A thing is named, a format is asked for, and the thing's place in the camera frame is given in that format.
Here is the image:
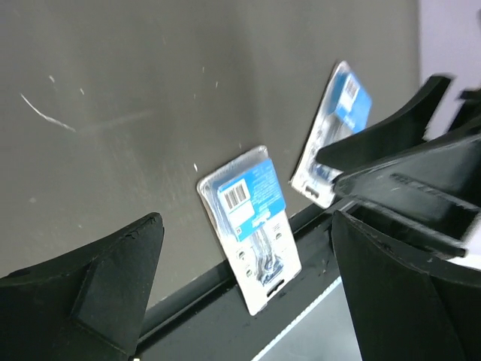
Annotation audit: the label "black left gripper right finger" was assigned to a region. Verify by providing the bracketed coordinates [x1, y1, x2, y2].
[331, 211, 480, 360]

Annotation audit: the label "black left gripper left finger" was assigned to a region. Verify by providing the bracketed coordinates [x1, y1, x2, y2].
[1, 212, 165, 360]

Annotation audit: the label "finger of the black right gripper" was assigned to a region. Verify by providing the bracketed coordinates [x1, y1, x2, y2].
[334, 135, 480, 259]
[315, 74, 451, 170]

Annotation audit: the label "blue Gillette razor blister pack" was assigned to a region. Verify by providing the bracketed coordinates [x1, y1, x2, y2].
[197, 145, 301, 316]

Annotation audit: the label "blue tilted razor blister pack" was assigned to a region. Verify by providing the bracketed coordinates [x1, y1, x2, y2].
[289, 60, 372, 208]

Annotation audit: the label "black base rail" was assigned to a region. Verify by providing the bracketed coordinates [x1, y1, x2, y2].
[133, 201, 350, 360]

